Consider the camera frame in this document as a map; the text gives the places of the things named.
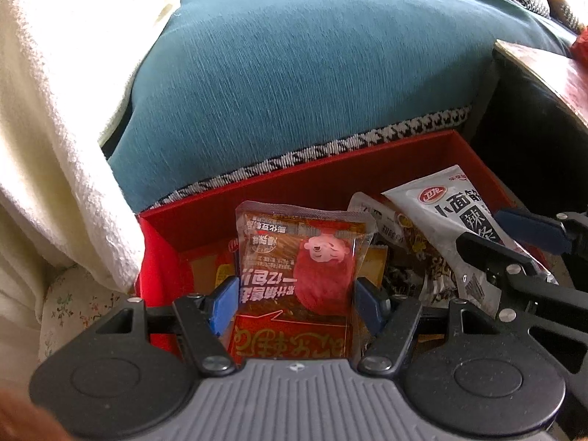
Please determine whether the red cardboard box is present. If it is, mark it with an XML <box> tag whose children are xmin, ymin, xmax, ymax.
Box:
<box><xmin>135</xmin><ymin>129</ymin><xmax>552</xmax><ymax>363</ymax></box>

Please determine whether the white fleece blanket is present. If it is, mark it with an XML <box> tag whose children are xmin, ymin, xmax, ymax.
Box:
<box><xmin>0</xmin><ymin>0</ymin><xmax>184</xmax><ymax>377</ymax></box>

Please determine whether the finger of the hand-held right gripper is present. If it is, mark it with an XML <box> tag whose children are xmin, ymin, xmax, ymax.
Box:
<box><xmin>455</xmin><ymin>233</ymin><xmax>561</xmax><ymax>288</ymax></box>
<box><xmin>494</xmin><ymin>208</ymin><xmax>588</xmax><ymax>255</ymax></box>

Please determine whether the blue sofa cover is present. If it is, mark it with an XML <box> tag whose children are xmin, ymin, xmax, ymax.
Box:
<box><xmin>100</xmin><ymin>0</ymin><xmax>573</xmax><ymax>209</ymax></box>

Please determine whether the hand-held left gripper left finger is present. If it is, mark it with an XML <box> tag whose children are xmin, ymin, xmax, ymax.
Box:
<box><xmin>92</xmin><ymin>277</ymin><xmax>240</xmax><ymax>374</ymax></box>

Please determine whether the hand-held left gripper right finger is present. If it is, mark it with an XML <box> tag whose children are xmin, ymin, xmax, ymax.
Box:
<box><xmin>354</xmin><ymin>277</ymin><xmax>506</xmax><ymax>374</ymax></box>

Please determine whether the red packet with gold lettering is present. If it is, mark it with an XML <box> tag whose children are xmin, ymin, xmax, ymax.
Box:
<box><xmin>227</xmin><ymin>312</ymin><xmax>356</xmax><ymax>370</ymax></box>

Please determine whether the red plastic bag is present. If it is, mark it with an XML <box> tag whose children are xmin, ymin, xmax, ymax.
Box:
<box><xmin>570</xmin><ymin>28</ymin><xmax>588</xmax><ymax>62</ymax></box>

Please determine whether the dark table with brown top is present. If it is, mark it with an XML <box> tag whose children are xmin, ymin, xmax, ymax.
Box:
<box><xmin>471</xmin><ymin>39</ymin><xmax>588</xmax><ymax>214</ymax></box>

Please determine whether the brown packet with pink figure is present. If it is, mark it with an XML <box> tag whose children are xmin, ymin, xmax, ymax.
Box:
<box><xmin>235</xmin><ymin>201</ymin><xmax>377</xmax><ymax>318</ymax></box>

